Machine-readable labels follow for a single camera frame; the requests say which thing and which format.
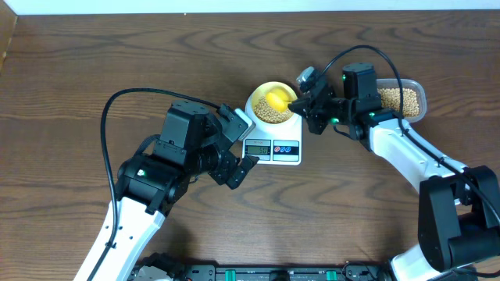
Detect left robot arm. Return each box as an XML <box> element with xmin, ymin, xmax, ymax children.
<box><xmin>75</xmin><ymin>101</ymin><xmax>258</xmax><ymax>280</ymax></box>

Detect white digital kitchen scale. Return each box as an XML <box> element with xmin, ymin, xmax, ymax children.
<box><xmin>242</xmin><ymin>94</ymin><xmax>302</xmax><ymax>165</ymax></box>

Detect pale yellow bowl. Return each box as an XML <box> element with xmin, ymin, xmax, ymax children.
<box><xmin>245</xmin><ymin>81</ymin><xmax>298</xmax><ymax>126</ymax></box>

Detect soybeans in bowl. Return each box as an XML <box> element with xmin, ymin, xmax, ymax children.
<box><xmin>253</xmin><ymin>97</ymin><xmax>293</xmax><ymax>124</ymax></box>

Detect soybeans in container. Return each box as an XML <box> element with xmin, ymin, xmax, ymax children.
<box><xmin>377</xmin><ymin>87</ymin><xmax>421</xmax><ymax>119</ymax></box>

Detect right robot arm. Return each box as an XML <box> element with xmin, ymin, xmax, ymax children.
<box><xmin>288</xmin><ymin>63</ymin><xmax>499</xmax><ymax>280</ymax></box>

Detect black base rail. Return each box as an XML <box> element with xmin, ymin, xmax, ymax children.
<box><xmin>128</xmin><ymin>253</ymin><xmax>395</xmax><ymax>281</ymax></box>

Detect yellow measuring scoop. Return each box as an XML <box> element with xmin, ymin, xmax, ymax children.
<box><xmin>265</xmin><ymin>87</ymin><xmax>292</xmax><ymax>112</ymax></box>

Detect clear plastic container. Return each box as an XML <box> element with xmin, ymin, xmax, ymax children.
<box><xmin>377</xmin><ymin>78</ymin><xmax>427</xmax><ymax>123</ymax></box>

